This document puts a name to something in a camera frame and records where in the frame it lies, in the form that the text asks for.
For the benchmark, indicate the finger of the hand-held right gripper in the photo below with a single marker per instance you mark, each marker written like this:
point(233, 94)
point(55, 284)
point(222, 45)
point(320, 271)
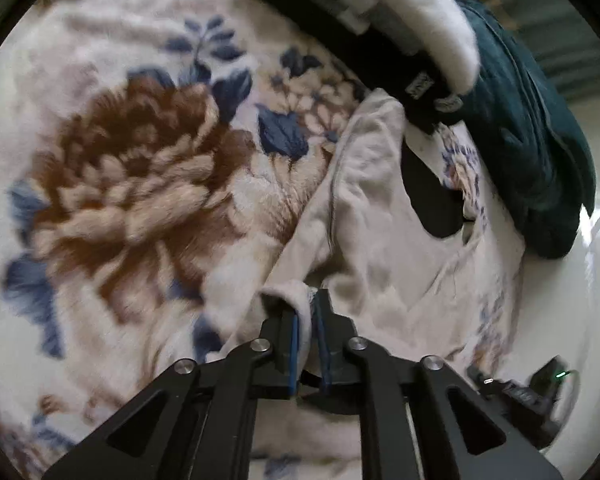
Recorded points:
point(430, 195)

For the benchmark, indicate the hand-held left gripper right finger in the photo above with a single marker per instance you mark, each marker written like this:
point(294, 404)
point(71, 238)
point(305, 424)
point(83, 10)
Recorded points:
point(324, 345)

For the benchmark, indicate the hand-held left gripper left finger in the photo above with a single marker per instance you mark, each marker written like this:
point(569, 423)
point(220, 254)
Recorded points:
point(293, 347)

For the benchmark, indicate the cream small garment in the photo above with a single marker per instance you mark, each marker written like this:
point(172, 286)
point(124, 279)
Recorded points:
point(380, 240)

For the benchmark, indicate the person's right forearm white sleeve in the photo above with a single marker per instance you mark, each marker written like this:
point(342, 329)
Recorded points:
point(430, 5)

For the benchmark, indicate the dark teal garment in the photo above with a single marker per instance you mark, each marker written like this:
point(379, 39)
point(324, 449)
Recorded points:
point(525, 130)

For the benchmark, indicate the black device with green light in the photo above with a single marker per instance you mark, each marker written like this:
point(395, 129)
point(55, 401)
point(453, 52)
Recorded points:
point(525, 400)

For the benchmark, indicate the floral fleece blanket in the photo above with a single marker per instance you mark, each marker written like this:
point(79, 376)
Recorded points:
point(130, 175)

